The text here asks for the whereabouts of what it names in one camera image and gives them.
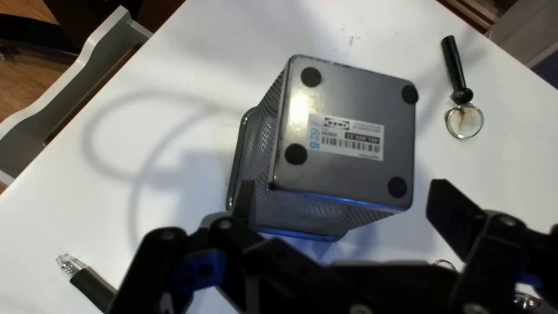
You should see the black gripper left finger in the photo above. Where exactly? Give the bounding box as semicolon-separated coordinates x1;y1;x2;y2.
233;180;259;231

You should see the grey mesh pen holder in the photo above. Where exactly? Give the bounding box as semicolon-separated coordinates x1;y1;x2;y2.
226;53;423;241

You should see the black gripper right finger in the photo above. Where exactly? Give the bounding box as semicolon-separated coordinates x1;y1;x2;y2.
426;179;491;262

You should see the network cable with clear plug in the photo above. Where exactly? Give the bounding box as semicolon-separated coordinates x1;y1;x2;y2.
55;252;119;311

